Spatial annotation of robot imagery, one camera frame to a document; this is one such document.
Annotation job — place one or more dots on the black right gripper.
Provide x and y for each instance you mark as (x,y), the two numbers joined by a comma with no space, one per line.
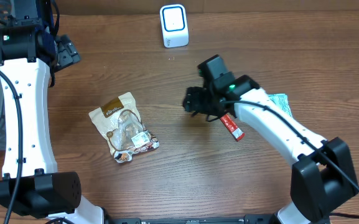
(196,100)

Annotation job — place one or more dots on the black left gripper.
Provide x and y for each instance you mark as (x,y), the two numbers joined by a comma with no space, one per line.
(67,51)

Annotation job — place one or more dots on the red snack bar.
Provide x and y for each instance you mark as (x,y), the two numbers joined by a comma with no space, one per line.
(232,127)

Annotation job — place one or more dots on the teal tissue packet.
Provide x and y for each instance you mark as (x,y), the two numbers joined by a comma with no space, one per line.
(281,100)

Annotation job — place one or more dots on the beige red snack bag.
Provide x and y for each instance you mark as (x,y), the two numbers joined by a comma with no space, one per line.
(120,123)

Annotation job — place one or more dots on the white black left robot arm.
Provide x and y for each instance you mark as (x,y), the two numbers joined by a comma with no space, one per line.
(31,53)

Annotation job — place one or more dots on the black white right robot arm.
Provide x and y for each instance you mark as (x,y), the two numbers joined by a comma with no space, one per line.
(322,177)

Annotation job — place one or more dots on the white barcode scanner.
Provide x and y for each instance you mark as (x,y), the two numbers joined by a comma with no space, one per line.
(174,26)

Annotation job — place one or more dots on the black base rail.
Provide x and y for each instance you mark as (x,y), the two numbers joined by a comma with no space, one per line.
(247,219)

